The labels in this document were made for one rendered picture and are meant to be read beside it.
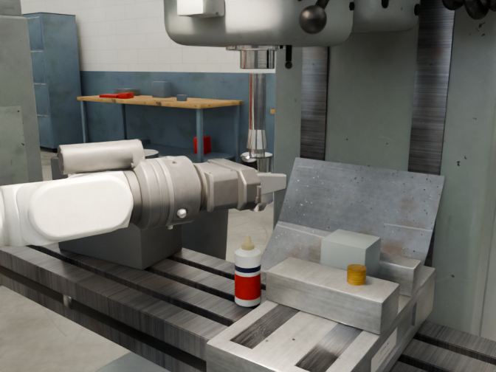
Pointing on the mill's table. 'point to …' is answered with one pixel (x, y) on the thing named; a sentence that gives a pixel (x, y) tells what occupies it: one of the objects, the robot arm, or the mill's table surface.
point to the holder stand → (125, 236)
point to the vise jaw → (333, 294)
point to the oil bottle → (247, 274)
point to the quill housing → (259, 24)
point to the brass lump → (356, 274)
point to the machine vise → (325, 331)
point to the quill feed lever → (314, 18)
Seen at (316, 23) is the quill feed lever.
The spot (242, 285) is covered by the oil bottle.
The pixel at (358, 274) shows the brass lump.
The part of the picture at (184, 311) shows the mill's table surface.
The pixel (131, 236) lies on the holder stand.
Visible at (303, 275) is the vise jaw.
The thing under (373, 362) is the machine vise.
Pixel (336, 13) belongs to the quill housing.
